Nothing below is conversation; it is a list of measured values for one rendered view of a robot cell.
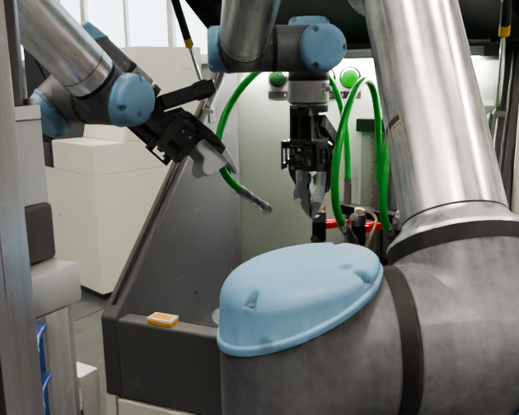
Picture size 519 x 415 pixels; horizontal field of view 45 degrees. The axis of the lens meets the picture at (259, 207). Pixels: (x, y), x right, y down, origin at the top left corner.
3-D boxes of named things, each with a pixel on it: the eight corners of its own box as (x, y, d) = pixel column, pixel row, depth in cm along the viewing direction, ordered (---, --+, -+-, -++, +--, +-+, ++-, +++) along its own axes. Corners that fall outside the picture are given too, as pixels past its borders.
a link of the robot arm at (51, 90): (53, 105, 91) (96, 56, 96) (9, 104, 98) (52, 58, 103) (84, 144, 96) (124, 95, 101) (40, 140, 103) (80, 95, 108)
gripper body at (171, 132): (168, 169, 115) (117, 123, 110) (195, 133, 118) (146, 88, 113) (184, 164, 108) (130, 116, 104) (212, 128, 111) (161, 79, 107)
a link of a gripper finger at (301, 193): (287, 220, 118) (286, 171, 116) (297, 213, 123) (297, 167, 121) (302, 221, 117) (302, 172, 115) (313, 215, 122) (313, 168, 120)
